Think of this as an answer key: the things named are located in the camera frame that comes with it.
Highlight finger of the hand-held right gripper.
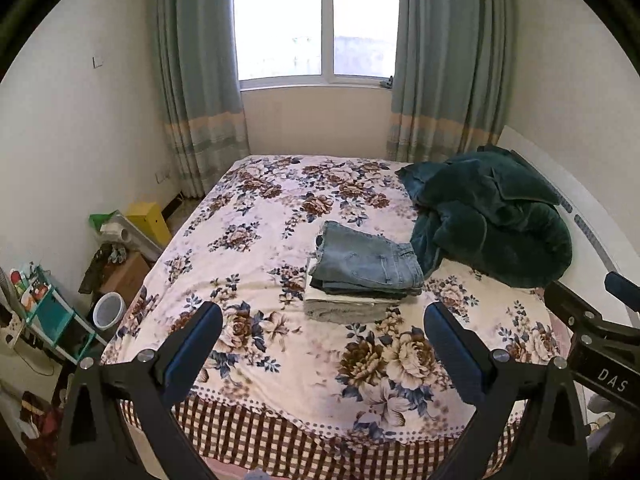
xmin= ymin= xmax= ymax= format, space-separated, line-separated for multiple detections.
xmin=542 ymin=280 xmax=609 ymax=337
xmin=604 ymin=271 xmax=640 ymax=312

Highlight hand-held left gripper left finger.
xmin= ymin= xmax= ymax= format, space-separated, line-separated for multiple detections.
xmin=55 ymin=302 xmax=224 ymax=480

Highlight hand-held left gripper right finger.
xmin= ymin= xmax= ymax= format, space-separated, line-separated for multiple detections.
xmin=423 ymin=302 xmax=591 ymax=480

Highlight folded dark pants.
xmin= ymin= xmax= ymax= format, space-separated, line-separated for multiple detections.
xmin=322 ymin=282 xmax=424 ymax=302

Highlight folded cream pants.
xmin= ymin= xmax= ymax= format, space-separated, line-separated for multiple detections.
xmin=304 ymin=259 xmax=401 ymax=313

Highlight white headboard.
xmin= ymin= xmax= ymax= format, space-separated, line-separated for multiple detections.
xmin=500 ymin=125 xmax=640 ymax=331

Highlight white plastic bucket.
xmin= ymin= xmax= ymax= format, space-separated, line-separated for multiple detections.
xmin=92 ymin=292 xmax=125 ymax=331

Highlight brown cardboard box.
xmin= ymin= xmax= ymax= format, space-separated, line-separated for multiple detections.
xmin=97 ymin=252 xmax=151 ymax=307

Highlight white plastic pipe fitting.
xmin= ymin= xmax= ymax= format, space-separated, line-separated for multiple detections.
xmin=100 ymin=212 xmax=164 ymax=262

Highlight floral bedsheet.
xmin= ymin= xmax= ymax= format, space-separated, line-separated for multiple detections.
xmin=100 ymin=154 xmax=576 ymax=480

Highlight dark green plush blanket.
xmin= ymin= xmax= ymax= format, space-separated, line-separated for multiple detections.
xmin=396 ymin=145 xmax=574 ymax=290

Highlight folded blue jeans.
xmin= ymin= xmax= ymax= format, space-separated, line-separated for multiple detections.
xmin=315 ymin=220 xmax=426 ymax=292

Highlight yellow box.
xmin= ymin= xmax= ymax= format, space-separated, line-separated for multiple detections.
xmin=125 ymin=202 xmax=174 ymax=252

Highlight teal storage rack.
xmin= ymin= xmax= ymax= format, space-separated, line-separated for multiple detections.
xmin=20 ymin=265 xmax=109 ymax=367

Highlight green plastic bag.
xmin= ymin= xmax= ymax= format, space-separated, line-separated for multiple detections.
xmin=89 ymin=210 xmax=122 ymax=232

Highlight red cloth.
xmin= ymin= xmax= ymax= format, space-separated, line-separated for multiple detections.
xmin=20 ymin=391 xmax=63 ymax=461

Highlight blue-grey striped curtain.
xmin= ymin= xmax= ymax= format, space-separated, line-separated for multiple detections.
xmin=150 ymin=0 xmax=251 ymax=199
xmin=386 ymin=0 xmax=516 ymax=164

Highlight window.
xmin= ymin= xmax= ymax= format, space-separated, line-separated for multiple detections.
xmin=232 ymin=0 xmax=402 ymax=92

